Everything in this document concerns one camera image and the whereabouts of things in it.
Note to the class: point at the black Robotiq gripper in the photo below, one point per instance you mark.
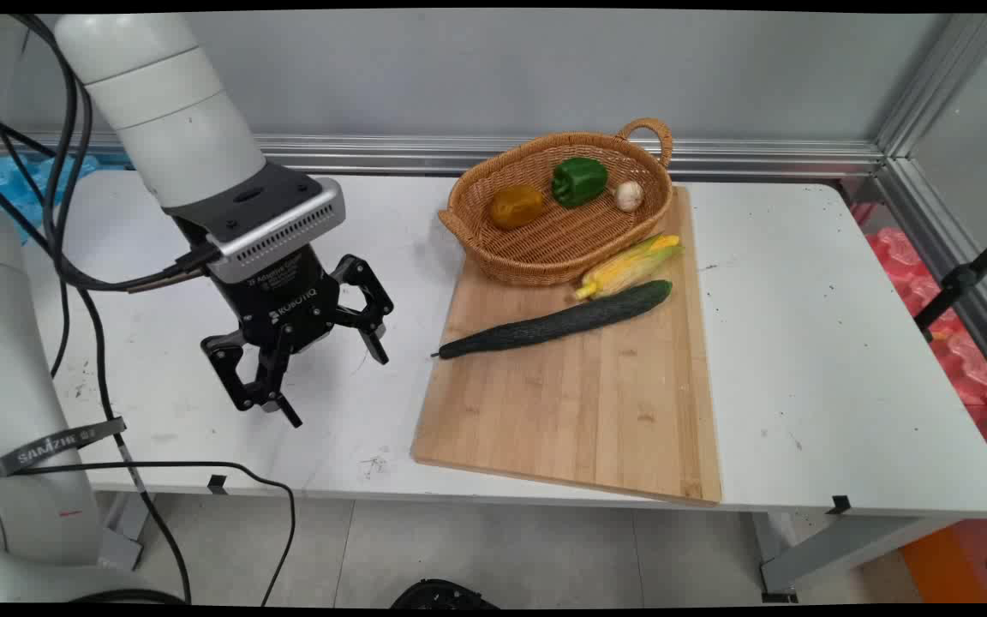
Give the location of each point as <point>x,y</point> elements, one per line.
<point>288,300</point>

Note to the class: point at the yellow-brown potato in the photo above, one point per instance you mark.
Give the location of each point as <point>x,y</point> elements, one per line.
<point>517,207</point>

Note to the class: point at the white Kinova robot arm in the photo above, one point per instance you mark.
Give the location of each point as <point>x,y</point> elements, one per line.
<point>168,111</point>

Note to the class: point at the black tape piece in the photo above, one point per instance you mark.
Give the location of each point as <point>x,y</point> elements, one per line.
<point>218,484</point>
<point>839,505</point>

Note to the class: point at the dark green cucumber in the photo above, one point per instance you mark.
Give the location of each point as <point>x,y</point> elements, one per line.
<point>562,321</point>

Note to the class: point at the woven wicker basket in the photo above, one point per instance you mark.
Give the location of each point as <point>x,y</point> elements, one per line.
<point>562,244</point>

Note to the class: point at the grey metal table leg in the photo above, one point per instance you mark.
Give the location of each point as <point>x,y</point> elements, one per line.
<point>836,548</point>
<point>123,536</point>

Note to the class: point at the bamboo cutting board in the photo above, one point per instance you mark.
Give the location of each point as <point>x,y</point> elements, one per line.
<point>579,411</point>

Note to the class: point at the black round object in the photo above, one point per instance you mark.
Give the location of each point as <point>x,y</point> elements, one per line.
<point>442,594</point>

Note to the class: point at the green bell pepper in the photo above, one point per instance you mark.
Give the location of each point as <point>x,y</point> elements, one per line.
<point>579,182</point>

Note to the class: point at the yellow corn cob with husk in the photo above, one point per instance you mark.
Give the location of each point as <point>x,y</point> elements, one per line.
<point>626,268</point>

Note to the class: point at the blue plastic bubble sheet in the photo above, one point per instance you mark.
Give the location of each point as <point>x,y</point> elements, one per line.
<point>9,184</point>

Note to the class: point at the white garlic bulb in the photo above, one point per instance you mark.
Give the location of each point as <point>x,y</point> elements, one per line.
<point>628,196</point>

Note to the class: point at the red plastic bubble sheet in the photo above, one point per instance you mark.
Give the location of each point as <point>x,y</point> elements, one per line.
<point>960,351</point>

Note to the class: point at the black tripod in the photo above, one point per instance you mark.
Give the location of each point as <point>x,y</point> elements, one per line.
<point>960,278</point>

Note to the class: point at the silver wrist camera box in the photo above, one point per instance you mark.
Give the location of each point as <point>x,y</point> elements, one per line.
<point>288,231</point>

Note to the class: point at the aluminium frame rail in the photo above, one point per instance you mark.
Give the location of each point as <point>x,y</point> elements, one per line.
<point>939,248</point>
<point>459,154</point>

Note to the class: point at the aluminium frame post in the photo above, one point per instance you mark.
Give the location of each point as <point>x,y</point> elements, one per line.
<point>943,81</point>

